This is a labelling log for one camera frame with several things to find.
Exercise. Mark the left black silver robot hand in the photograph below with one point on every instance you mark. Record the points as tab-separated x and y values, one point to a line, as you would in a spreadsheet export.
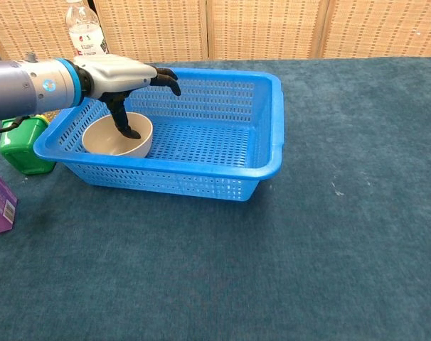
112	72

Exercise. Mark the clear plastic water bottle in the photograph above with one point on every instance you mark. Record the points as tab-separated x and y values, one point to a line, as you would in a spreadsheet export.
85	32

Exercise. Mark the beige bowl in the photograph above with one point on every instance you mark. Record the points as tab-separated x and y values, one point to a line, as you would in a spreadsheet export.
105	140

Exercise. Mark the green container with yellow lid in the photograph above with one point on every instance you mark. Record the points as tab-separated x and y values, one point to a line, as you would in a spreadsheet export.
21	149

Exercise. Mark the blue plastic perforated basket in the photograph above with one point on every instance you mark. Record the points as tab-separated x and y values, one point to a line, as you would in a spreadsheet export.
265	142

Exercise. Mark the bamboo folding screen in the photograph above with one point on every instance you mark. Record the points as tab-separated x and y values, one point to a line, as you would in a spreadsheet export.
265	28

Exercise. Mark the teal table mat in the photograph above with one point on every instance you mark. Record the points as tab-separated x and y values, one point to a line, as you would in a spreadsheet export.
237	266

